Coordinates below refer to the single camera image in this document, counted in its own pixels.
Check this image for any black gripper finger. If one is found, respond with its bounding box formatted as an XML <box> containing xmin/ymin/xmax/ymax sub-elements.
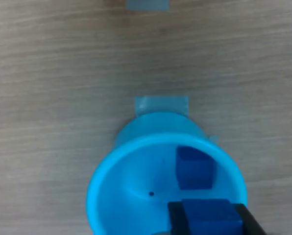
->
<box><xmin>167</xmin><ymin>202</ymin><xmax>192</xmax><ymax>235</ymax></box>
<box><xmin>235</xmin><ymin>203</ymin><xmax>268</xmax><ymax>235</ymax></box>

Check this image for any blue cube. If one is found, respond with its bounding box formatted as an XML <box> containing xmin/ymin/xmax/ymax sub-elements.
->
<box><xmin>181</xmin><ymin>198</ymin><xmax>243</xmax><ymax>235</ymax></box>
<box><xmin>175</xmin><ymin>146</ymin><xmax>215</xmax><ymax>190</ymax></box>

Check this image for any blue plastic bin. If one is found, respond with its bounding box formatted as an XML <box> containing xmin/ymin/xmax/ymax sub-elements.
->
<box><xmin>86</xmin><ymin>112</ymin><xmax>248</xmax><ymax>235</ymax></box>

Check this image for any grey-blue tape piece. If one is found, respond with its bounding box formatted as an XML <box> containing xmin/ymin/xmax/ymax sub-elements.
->
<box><xmin>134</xmin><ymin>96</ymin><xmax>190</xmax><ymax>118</ymax></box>
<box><xmin>125</xmin><ymin>0</ymin><xmax>170</xmax><ymax>12</ymax></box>

